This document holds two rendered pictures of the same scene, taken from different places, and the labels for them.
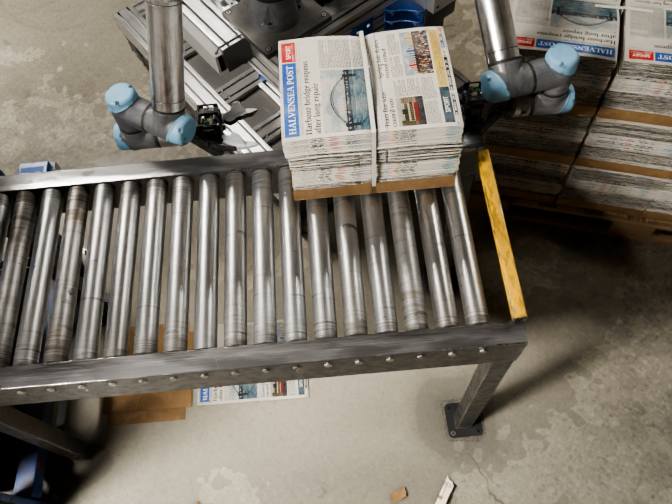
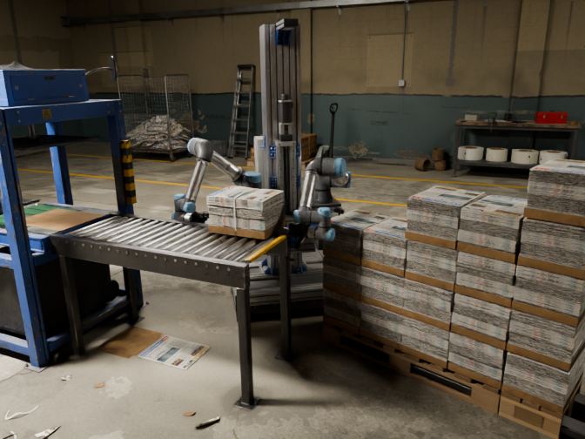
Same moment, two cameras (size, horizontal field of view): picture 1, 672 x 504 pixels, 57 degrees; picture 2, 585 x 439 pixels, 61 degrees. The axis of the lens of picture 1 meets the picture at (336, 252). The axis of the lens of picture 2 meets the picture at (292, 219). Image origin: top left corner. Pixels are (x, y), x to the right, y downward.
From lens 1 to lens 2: 2.21 m
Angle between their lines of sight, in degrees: 48
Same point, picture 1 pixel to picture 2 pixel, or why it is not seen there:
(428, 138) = (252, 205)
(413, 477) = (203, 411)
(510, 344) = (238, 266)
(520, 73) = (305, 211)
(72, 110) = not seen: hidden behind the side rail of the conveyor
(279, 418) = (165, 372)
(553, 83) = (318, 218)
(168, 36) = (198, 172)
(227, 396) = (152, 357)
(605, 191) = (379, 325)
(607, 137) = (368, 279)
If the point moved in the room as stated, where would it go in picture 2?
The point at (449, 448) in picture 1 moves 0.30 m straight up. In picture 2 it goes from (230, 408) to (227, 359)
